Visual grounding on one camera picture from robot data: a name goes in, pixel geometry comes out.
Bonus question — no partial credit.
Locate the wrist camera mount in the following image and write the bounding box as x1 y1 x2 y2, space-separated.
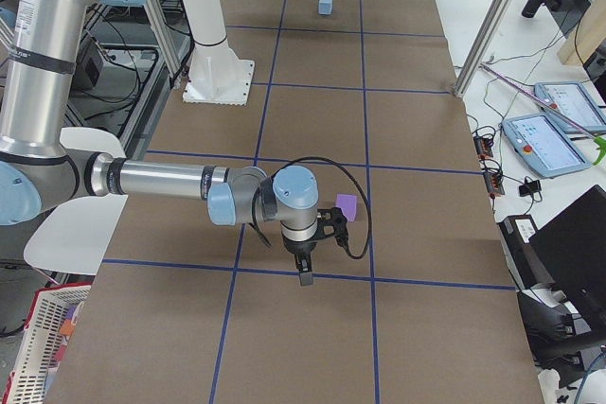
314 207 348 249

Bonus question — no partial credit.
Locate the near teach pendant tablet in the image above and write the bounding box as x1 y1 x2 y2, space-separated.
502 114 591 178

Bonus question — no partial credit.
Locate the white plastic basket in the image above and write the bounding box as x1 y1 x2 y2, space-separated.
2 283 91 403

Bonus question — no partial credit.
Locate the white camera pedestal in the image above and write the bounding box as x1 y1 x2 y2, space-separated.
182 0 255 106

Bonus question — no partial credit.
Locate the purple foam block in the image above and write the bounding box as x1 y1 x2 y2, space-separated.
335 193 358 222

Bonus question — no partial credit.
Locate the light blue foam block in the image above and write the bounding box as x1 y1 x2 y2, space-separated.
317 0 333 16

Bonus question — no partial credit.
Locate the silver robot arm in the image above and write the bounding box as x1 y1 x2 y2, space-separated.
1 0 319 286

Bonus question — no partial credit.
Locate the black laptop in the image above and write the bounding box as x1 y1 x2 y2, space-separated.
530 184 605 329

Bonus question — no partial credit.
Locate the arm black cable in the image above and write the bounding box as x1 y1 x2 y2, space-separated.
249 155 373 261

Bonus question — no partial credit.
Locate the aluminium frame post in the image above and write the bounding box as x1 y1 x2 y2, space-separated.
454 0 511 98

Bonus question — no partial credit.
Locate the far teach pendant tablet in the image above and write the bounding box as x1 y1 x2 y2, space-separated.
534 81 605 134

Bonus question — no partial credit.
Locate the metal reacher stick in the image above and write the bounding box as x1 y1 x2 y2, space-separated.
479 63 605 166

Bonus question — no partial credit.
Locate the teach pendant tablet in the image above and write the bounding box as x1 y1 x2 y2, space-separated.
502 114 591 178
534 81 605 134

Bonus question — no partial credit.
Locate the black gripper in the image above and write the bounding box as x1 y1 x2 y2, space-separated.
282 237 317 287

